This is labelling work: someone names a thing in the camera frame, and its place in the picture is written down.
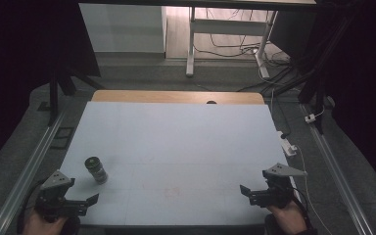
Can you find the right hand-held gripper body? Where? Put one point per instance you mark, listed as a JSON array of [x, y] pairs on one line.
[[274, 196]]

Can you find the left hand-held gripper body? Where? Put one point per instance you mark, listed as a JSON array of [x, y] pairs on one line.
[[54, 202]]

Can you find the dark metal can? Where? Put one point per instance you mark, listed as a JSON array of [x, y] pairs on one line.
[[97, 170]]

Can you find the person's left hand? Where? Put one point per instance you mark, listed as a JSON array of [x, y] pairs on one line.
[[40, 226]]

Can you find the person's right hand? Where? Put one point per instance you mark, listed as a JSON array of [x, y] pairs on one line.
[[289, 220]]

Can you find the white power strip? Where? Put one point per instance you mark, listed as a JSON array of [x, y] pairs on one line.
[[286, 145]]

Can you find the pale blue table mat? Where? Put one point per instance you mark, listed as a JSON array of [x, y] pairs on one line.
[[176, 153]]

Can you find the white plug adapter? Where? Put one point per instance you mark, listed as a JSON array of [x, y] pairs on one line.
[[310, 118]]

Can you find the black tripod stand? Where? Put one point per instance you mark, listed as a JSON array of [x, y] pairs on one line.
[[55, 94]]

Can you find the wooden table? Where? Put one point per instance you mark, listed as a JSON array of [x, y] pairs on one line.
[[163, 96]]

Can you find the black metal stand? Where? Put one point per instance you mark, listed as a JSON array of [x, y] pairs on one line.
[[319, 75]]

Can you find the black curtain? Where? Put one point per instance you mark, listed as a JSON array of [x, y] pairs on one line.
[[16, 65], [365, 81]]

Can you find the white cabinet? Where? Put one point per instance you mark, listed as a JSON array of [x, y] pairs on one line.
[[122, 27]]

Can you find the aluminium floor rail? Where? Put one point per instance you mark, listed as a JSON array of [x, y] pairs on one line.
[[29, 166], [336, 176]]

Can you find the white desk frame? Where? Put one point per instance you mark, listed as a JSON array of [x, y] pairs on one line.
[[223, 27]]

